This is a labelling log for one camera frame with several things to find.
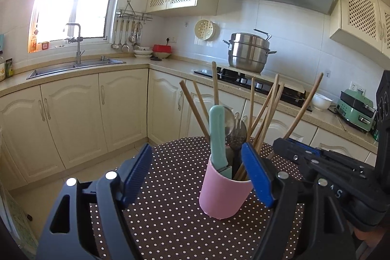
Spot light blue utensil handle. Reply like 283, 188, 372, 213
209, 105, 234, 180

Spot pink utensil cup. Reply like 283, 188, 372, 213
199, 158, 253, 220

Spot long wooden chopstick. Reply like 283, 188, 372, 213
212, 61, 219, 105

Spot cream lower kitchen cabinets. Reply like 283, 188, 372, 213
0, 63, 380, 192

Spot steel kitchen sink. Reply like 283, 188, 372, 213
27, 56, 125, 80

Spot white bowl on counter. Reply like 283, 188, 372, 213
311, 93, 332, 111

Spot black gas stove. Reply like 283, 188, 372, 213
193, 66, 313, 112

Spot green electric grill appliance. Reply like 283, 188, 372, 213
336, 88, 376, 133

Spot brown polka dot tablecloth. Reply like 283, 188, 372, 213
123, 137, 272, 259

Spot steel steamer pot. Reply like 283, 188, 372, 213
223, 29, 277, 74

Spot cream round strainer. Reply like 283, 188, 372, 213
194, 19, 217, 41

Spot red bowl on counter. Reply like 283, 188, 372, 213
153, 44, 172, 59

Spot stacked white plates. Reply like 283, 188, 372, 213
133, 47, 153, 59

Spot chrome sink faucet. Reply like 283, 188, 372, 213
66, 22, 84, 65

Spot hanging steel ladles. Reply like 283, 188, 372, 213
110, 0, 153, 53

